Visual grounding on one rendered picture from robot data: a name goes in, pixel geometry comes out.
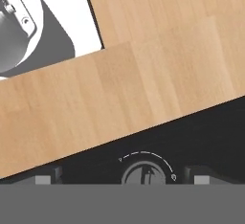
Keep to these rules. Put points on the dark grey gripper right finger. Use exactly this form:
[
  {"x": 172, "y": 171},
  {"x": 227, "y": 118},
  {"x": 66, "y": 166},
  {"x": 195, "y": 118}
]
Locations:
[{"x": 197, "y": 176}]

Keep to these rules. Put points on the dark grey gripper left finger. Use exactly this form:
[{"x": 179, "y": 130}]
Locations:
[{"x": 48, "y": 176}]

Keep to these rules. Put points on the black stove hob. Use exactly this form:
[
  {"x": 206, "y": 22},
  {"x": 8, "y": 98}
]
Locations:
[{"x": 197, "y": 138}]

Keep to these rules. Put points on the grey round stove knob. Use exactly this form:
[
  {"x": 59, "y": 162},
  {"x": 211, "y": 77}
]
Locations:
[{"x": 144, "y": 174}]

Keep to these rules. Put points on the silver sink tap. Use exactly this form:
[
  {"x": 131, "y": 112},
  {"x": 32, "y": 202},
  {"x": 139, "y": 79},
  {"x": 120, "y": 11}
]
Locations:
[{"x": 16, "y": 14}]

